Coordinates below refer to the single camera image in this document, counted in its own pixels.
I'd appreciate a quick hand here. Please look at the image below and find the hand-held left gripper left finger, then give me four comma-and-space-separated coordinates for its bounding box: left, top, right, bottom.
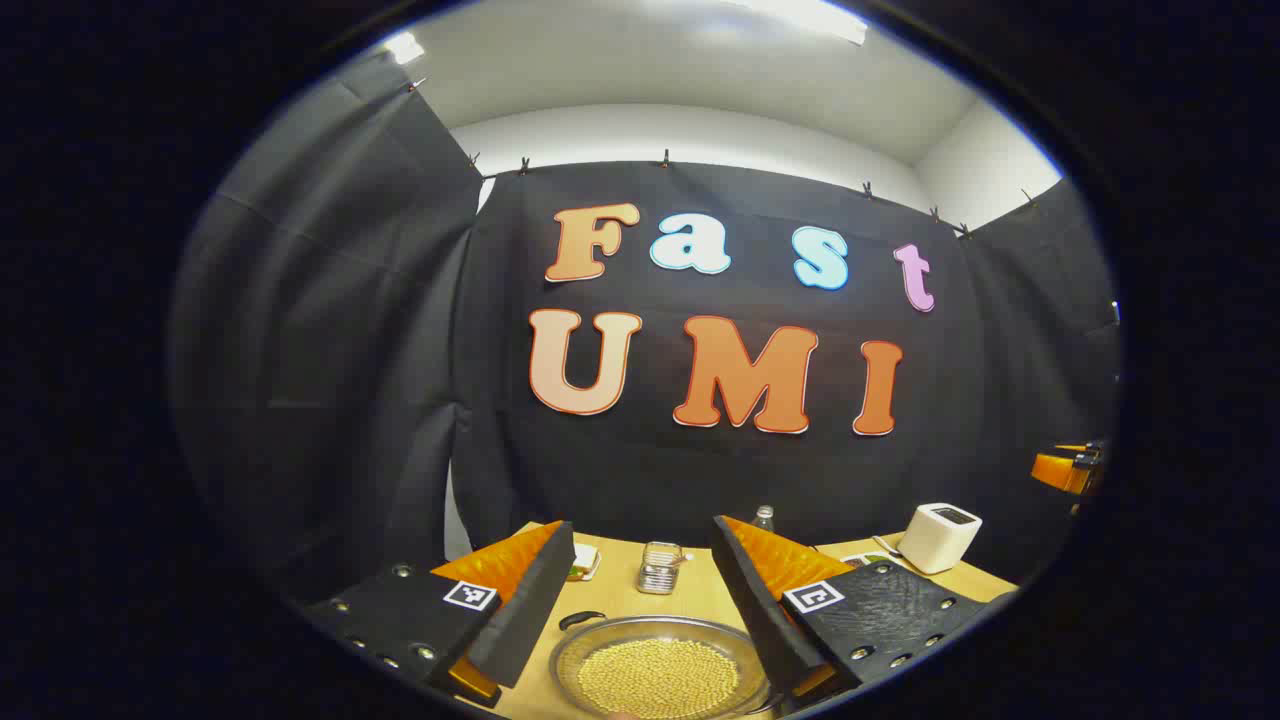
300, 520, 577, 709

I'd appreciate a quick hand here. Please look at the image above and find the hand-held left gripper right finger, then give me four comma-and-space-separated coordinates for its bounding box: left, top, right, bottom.
712, 515, 1019, 713

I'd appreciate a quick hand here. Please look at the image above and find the stainless steel pot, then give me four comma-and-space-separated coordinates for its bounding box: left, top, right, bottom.
548, 610, 796, 720

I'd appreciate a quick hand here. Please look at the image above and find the pile of yellow soybeans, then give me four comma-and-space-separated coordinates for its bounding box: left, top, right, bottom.
577, 638, 741, 719

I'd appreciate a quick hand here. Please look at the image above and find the white toaster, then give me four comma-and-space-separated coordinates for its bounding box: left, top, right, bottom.
897, 503, 983, 575

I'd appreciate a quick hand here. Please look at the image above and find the black backdrop cloth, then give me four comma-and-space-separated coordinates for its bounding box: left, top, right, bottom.
168, 50, 1123, 611

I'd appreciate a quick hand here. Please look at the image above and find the metal wire basket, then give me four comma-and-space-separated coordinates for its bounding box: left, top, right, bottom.
637, 541, 686, 596

